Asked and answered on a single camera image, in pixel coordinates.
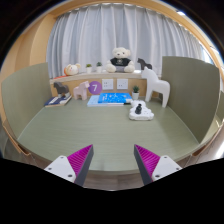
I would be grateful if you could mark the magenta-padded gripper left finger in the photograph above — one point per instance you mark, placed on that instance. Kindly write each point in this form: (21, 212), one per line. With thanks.
(65, 165)

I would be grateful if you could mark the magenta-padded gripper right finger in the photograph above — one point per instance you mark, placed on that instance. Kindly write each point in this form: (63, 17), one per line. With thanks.
(162, 165)

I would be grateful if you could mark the small black charger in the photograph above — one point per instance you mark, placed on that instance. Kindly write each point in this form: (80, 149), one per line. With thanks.
(138, 109)

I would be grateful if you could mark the white cloud-shaped power strip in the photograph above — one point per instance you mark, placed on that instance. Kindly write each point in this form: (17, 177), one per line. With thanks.
(145, 115)

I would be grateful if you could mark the dark striped book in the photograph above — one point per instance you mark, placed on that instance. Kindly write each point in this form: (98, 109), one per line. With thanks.
(56, 101)

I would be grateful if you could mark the light blue book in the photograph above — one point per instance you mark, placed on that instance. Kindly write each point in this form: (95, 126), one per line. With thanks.
(92, 101)

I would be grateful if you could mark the pink horse figure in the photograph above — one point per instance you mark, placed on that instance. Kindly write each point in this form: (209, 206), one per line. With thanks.
(81, 91)

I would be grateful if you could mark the dark brown horse figure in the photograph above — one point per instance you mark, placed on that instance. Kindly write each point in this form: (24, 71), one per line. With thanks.
(61, 89)

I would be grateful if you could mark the small potted plant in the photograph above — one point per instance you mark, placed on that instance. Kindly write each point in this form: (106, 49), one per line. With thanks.
(88, 68)
(135, 92)
(99, 67)

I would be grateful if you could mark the olive desk partition panel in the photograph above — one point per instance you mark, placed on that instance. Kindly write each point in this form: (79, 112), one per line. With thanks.
(191, 93)
(25, 96)

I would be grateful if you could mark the large white horse figure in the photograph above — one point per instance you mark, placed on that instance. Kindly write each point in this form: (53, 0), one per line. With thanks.
(156, 85)

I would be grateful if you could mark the purple round number disc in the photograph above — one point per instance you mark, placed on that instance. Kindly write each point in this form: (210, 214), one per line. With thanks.
(95, 87)

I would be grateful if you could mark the small orange-white plush toy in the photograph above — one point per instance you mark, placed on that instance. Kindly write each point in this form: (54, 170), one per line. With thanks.
(71, 69)

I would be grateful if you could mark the black horse figure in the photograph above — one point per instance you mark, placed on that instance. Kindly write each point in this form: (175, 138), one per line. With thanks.
(144, 64)

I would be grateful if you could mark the white teddy bear, black shirt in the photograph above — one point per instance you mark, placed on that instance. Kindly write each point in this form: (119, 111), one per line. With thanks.
(120, 61)

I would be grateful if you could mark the grey-white curtain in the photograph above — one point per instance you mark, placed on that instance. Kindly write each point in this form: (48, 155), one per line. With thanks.
(100, 33)

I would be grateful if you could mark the long ceiling light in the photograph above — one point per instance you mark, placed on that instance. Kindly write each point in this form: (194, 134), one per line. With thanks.
(180, 13)

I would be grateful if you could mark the white wall socket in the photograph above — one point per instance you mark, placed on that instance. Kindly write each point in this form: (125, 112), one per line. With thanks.
(107, 84)
(122, 84)

